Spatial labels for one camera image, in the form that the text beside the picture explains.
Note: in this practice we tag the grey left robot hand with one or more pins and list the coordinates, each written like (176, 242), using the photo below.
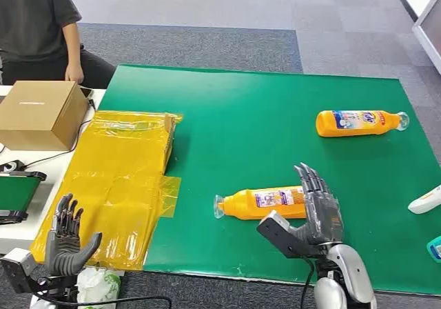
(63, 252)

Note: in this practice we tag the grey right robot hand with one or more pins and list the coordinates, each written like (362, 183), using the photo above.
(323, 215)

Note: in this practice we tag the orange bottle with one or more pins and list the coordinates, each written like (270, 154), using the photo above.
(358, 123)
(261, 202)

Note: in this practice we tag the person's left forearm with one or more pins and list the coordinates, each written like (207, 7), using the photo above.
(70, 44)

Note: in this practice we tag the orange bottle, blue label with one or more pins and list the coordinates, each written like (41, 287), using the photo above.
(358, 123)

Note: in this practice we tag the white plastic bottle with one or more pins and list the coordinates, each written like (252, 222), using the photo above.
(425, 201)

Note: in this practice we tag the white plastic bag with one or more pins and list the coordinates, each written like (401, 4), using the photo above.
(96, 286)

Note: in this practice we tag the yellow tape-wrapped cardboard box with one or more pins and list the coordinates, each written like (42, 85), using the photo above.
(117, 183)

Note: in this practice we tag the small black device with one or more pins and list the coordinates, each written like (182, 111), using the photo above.
(10, 165)

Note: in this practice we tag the green table mat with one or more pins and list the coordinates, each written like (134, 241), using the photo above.
(261, 138)

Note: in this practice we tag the brown cardboard box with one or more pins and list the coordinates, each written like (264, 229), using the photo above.
(38, 115)

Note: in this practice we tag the teal packet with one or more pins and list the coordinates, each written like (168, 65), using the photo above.
(434, 250)

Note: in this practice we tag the black phone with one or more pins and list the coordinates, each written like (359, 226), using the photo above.
(87, 92)

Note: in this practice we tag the person's left hand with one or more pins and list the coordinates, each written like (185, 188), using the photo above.
(74, 73)

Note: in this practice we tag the person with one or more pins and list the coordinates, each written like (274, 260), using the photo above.
(31, 23)

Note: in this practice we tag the white framed panel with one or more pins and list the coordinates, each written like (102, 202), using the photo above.
(429, 28)

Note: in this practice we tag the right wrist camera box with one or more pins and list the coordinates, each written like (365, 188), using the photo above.
(279, 234)

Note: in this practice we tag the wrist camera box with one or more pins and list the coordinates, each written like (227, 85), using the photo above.
(279, 234)
(17, 268)

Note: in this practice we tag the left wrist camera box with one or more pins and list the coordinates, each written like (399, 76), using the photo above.
(17, 268)

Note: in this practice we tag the green belt device, black frame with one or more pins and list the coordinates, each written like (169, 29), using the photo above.
(17, 192)

